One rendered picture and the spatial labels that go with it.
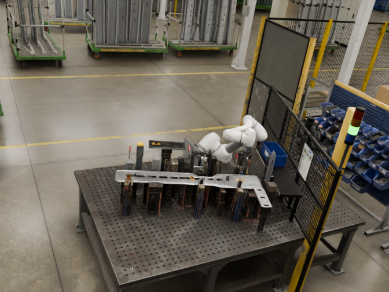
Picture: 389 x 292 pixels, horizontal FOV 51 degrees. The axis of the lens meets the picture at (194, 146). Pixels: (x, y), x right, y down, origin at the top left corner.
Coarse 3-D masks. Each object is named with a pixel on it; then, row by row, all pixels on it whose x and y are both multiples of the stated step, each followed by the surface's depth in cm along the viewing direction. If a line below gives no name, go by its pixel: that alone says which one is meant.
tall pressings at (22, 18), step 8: (32, 0) 870; (40, 0) 925; (32, 8) 908; (40, 8) 956; (24, 16) 881; (32, 16) 923; (40, 16) 977; (24, 24) 913; (40, 24) 987; (24, 32) 932; (32, 32) 985; (24, 40) 937
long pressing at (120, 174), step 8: (120, 176) 372; (136, 176) 375; (160, 176) 381; (168, 176) 383; (176, 176) 384; (184, 176) 386; (200, 176) 389; (216, 176) 394; (224, 176) 396; (232, 176) 398; (240, 176) 400; (248, 176) 402; (256, 176) 403; (184, 184) 376; (192, 184) 377; (208, 184) 380; (216, 184) 381; (224, 184) 383; (232, 184) 385; (248, 184) 389; (256, 184) 390
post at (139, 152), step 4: (140, 148) 397; (136, 152) 400; (140, 152) 399; (140, 156) 401; (136, 160) 404; (140, 160) 404; (136, 164) 406; (140, 164) 406; (136, 168) 408; (140, 168) 408; (140, 176) 413; (140, 184) 417
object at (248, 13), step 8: (248, 0) 999; (248, 8) 997; (248, 16) 1007; (248, 24) 1018; (248, 32) 1030; (240, 40) 1044; (248, 40) 1040; (240, 48) 1050; (240, 56) 1054; (232, 64) 1069; (240, 64) 1065
